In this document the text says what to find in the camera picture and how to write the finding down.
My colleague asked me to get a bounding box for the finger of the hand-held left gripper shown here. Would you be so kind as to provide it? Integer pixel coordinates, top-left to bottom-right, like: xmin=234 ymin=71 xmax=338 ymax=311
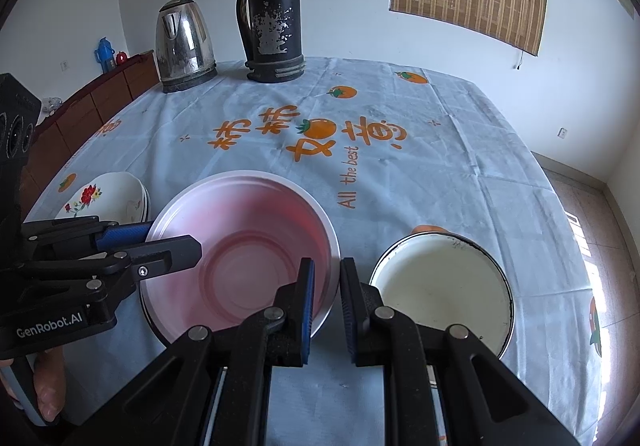
xmin=21 ymin=215 xmax=153 ymax=252
xmin=17 ymin=235 xmax=203 ymax=287

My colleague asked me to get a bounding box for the person's left hand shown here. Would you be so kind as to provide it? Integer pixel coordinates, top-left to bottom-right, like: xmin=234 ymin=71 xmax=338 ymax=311
xmin=32 ymin=349 xmax=67 ymax=424

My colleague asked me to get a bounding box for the blue water bottle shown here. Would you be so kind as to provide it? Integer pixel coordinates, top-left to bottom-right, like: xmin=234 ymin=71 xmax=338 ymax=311
xmin=95 ymin=37 xmax=115 ymax=74

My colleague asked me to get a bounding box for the black worn thermos flask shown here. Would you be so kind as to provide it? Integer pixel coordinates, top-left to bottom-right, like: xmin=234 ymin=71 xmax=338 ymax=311
xmin=236 ymin=0 xmax=306 ymax=84

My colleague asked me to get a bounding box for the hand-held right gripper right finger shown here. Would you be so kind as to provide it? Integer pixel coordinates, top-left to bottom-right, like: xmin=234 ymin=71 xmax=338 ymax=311
xmin=340 ymin=257 xmax=581 ymax=446

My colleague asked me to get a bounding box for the light blue printed tablecloth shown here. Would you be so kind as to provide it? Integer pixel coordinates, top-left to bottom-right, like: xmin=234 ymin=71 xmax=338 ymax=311
xmin=22 ymin=57 xmax=608 ymax=446

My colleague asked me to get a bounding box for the steel electric kettle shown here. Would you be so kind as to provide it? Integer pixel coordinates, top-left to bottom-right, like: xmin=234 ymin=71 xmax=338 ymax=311
xmin=155 ymin=0 xmax=219 ymax=94

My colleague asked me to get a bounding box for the white enamel bowl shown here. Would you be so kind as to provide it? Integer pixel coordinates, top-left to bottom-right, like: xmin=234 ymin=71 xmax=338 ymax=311
xmin=369 ymin=232 xmax=516 ymax=361

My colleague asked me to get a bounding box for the white plate with red flowers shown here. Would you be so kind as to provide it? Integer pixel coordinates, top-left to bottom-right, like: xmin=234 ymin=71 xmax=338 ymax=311
xmin=54 ymin=172 xmax=146 ymax=219

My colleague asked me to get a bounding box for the white plate with pink flowers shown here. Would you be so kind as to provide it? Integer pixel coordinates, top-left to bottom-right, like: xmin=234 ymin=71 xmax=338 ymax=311
xmin=122 ymin=183 xmax=151 ymax=222

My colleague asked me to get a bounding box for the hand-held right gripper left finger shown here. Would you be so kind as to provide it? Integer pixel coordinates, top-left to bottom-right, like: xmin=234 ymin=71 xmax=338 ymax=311
xmin=90 ymin=257 xmax=317 ymax=446

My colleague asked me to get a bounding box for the brown wooden cabinet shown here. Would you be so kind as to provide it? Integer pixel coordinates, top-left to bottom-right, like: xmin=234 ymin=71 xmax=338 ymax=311
xmin=17 ymin=51 xmax=162 ymax=212

